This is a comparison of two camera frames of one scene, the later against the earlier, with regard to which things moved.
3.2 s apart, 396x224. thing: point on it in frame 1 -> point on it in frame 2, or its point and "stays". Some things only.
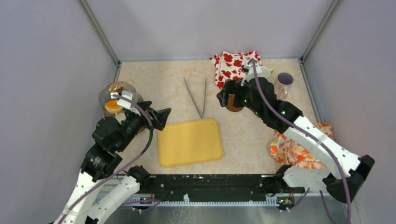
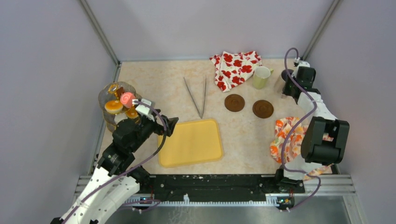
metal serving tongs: [194, 99] stays
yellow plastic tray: [188, 142] stays
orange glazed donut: [112, 106] stays
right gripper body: [242, 97] -> [289, 84]
